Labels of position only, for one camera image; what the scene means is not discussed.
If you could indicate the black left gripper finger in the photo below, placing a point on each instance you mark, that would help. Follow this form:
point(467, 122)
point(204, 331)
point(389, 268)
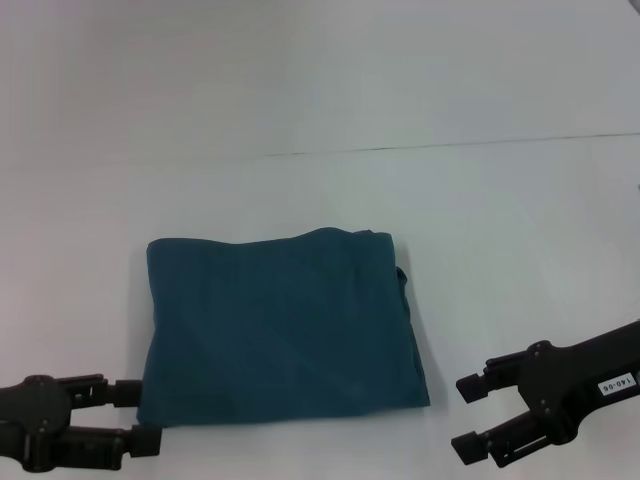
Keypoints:
point(125, 392)
point(145, 442)

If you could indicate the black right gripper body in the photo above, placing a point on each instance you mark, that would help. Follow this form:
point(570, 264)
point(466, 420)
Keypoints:
point(575, 385)

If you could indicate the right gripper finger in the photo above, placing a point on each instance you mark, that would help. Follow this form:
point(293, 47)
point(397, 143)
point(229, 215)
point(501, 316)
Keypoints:
point(467, 447)
point(472, 389)

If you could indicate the teal blue shirt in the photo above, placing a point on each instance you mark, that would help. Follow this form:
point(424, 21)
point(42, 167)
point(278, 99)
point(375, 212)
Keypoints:
point(280, 330)

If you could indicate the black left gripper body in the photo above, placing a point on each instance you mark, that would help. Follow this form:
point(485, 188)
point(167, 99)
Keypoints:
point(32, 420)

